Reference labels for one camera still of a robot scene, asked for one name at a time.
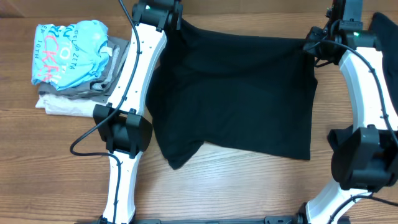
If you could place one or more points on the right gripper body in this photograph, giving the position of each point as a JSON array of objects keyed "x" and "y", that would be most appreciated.
[{"x": 319, "y": 50}]

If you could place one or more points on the black t-shirt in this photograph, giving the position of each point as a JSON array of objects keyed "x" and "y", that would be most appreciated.
[{"x": 236, "y": 91}]

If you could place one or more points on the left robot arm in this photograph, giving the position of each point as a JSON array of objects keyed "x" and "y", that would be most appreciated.
[{"x": 121, "y": 122}]

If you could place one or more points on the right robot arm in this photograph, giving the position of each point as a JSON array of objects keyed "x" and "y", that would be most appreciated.
[{"x": 367, "y": 161}]

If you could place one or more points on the grey folded shirt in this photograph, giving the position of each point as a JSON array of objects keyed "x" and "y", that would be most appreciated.
[{"x": 98, "y": 90}]

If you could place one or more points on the light blue printed t-shirt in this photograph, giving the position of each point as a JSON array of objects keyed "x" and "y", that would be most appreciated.
[{"x": 67, "y": 56}]

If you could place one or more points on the beige folded shirt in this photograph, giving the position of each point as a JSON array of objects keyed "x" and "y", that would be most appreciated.
[{"x": 60, "y": 105}]

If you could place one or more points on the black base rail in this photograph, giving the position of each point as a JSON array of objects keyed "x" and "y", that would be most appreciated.
[{"x": 266, "y": 220}]

